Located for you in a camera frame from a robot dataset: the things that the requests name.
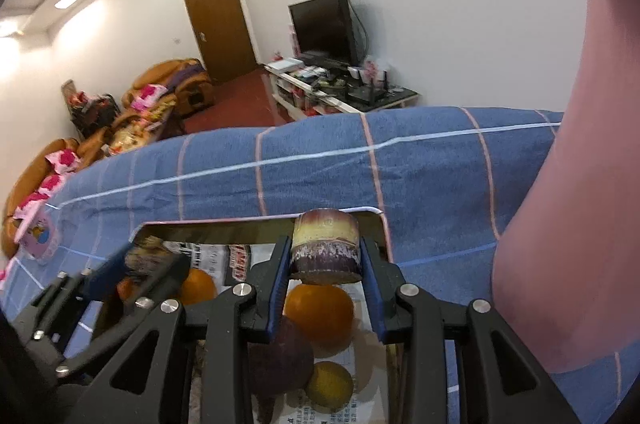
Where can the pile of snacks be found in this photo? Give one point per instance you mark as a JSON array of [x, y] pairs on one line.
[[130, 134]]

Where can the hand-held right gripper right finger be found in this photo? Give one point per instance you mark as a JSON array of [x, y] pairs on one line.
[[372, 294]]

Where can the dark coffee table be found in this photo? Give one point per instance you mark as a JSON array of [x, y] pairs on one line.
[[167, 124]]

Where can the black router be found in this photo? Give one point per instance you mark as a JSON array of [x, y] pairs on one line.
[[370, 96]]

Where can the brown leather sofa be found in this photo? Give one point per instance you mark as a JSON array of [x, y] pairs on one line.
[[15, 204]]

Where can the blue plaid cloth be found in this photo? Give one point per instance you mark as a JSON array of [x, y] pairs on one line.
[[425, 164]]

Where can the brown wooden door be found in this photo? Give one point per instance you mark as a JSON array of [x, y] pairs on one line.
[[217, 24]]

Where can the pink floral cushion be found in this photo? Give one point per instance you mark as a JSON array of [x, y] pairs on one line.
[[40, 199], [62, 160], [149, 96]]

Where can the dull purple round fruit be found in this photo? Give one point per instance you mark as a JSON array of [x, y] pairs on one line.
[[285, 359]]

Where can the black television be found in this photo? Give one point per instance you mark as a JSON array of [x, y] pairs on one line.
[[320, 29]]

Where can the tall pink box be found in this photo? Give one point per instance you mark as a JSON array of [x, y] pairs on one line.
[[294, 40]]

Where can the pink metal tin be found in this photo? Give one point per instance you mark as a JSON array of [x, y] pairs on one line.
[[225, 231]]

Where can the pink plastic bag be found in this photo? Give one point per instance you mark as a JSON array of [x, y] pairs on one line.
[[375, 69]]

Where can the white printed leaflet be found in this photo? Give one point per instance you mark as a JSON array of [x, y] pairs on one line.
[[240, 261]]

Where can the pink kettle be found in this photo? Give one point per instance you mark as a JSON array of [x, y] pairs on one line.
[[575, 204]]

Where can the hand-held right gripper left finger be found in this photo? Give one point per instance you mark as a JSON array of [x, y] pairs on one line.
[[277, 294]]

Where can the small yellow fruit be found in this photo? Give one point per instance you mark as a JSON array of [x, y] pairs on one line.
[[327, 384]]

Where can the black clothes rack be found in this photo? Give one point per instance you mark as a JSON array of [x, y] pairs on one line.
[[95, 114]]

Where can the white flat box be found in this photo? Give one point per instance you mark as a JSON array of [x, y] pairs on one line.
[[284, 64]]

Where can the white television stand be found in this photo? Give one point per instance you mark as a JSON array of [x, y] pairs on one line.
[[300, 99]]

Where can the brown leather armchair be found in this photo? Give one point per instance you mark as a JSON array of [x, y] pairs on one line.
[[192, 96]]

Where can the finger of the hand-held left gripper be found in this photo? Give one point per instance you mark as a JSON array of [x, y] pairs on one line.
[[165, 276], [107, 276]]

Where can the square ceiling light panel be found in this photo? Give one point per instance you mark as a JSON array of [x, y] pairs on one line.
[[66, 0]]

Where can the leaning patterned board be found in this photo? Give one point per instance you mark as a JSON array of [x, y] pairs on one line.
[[69, 90]]

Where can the dark water chestnut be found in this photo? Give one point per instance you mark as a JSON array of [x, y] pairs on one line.
[[145, 254]]

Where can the recessed ceiling spotlight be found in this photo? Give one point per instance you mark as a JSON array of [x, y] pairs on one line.
[[10, 29]]

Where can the pink cartoon mug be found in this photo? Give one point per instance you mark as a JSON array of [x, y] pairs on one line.
[[42, 244]]

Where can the purple blanket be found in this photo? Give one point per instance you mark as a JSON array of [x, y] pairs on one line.
[[182, 74]]

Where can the sugarcane piece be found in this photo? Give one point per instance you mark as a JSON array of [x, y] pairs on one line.
[[325, 249]]

